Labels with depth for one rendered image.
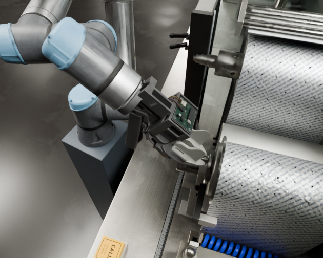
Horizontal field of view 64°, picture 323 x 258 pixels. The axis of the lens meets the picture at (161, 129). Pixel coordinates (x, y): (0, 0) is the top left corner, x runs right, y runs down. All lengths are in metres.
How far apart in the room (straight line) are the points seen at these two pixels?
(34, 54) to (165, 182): 0.60
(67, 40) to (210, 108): 0.84
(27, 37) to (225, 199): 0.48
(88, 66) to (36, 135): 2.02
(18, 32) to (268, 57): 0.49
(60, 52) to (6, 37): 0.17
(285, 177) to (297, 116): 0.20
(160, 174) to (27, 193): 1.35
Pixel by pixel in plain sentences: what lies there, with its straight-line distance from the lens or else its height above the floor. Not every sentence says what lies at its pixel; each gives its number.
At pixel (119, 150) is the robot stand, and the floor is 0.83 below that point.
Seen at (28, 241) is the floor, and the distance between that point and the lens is 1.98.
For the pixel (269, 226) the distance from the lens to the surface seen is 0.62.
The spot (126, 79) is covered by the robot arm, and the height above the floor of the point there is 1.46.
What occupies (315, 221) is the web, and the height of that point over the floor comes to 1.26.
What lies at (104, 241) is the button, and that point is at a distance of 0.86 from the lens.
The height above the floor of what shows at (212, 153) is 1.29.
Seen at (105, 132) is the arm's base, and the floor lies 0.95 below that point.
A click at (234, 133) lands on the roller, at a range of 0.65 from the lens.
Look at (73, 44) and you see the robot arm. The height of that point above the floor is 1.52.
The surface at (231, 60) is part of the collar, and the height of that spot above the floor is 1.36.
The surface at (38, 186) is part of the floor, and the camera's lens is 2.13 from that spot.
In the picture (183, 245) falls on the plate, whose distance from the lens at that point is 0.73.
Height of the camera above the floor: 1.73
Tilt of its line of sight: 51 degrees down
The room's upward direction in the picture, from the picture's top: straight up
